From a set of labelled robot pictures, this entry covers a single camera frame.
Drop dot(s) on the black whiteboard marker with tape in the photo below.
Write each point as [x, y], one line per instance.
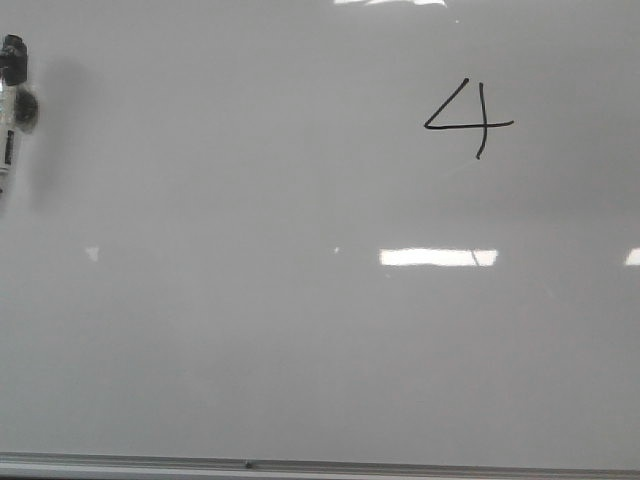
[19, 106]

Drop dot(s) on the white whiteboard with aluminium frame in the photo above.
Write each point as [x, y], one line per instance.
[396, 232]

